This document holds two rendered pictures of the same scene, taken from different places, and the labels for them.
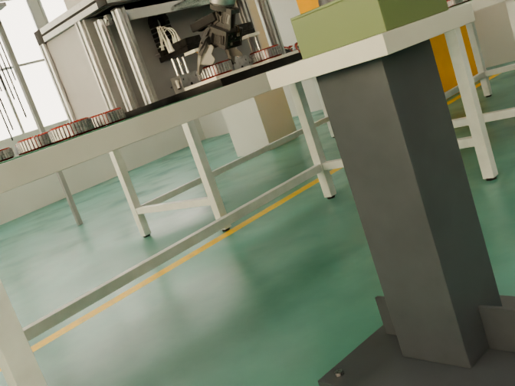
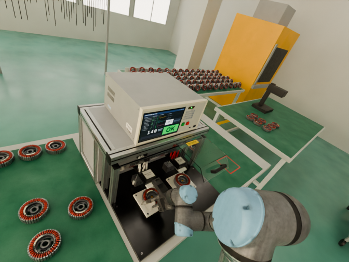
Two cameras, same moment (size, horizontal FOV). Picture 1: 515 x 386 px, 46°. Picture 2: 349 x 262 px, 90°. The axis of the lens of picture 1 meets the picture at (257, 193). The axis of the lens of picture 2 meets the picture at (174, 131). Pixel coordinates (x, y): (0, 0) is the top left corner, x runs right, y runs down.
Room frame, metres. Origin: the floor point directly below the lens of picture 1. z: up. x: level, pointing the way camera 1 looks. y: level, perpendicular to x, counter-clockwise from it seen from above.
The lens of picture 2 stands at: (1.27, 0.07, 1.69)
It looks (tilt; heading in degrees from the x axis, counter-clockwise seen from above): 34 degrees down; 353
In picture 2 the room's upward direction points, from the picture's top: 19 degrees clockwise
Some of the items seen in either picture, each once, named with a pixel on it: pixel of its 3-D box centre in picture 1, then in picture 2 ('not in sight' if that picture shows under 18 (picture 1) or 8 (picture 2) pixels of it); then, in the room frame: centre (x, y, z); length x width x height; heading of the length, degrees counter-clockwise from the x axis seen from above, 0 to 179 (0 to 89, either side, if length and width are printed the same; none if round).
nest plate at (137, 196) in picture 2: (217, 78); (150, 199); (1.86, 0.00, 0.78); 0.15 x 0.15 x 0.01; 43
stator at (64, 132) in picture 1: (71, 129); (45, 244); (1.56, 0.40, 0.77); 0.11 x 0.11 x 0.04
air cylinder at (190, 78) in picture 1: (185, 82); (138, 179); (1.97, 0.10, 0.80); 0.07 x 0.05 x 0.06; 133
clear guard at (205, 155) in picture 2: not in sight; (199, 152); (2.07, -0.21, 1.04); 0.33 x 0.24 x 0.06; 43
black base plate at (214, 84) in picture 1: (242, 76); (165, 190); (1.96, -0.08, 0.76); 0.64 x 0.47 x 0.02; 133
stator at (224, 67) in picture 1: (214, 70); (151, 197); (1.86, 0.00, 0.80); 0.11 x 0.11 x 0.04
